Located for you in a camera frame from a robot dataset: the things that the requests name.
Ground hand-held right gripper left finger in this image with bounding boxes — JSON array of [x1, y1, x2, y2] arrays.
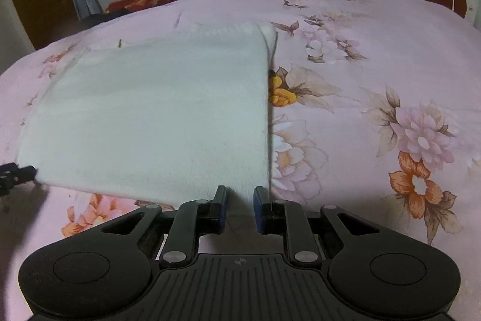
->
[[101, 186, 230, 269]]

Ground pink floral bed sheet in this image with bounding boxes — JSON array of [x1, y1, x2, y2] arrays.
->
[[0, 0, 481, 321]]

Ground white knit sweater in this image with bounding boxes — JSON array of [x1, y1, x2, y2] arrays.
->
[[17, 22, 279, 203]]

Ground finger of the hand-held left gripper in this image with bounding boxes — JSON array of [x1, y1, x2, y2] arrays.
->
[[0, 162, 38, 197]]

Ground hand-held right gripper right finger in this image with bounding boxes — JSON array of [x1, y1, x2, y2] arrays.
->
[[253, 186, 381, 266]]

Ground black cloth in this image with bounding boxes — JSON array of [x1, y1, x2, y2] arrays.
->
[[80, 12, 125, 30]]

